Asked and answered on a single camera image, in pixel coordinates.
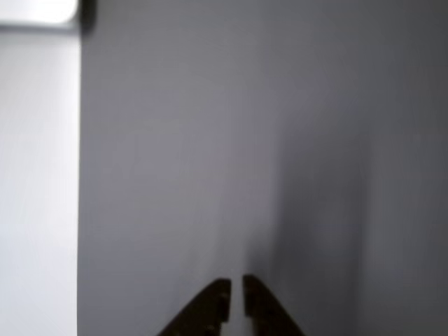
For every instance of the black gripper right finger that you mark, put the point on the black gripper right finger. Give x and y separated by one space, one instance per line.
262 308

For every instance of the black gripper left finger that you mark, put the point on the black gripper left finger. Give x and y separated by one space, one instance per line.
210 308

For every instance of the grey table mat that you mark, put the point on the grey table mat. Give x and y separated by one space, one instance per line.
210 140

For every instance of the white flat device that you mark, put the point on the white flat device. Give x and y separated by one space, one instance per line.
35 10

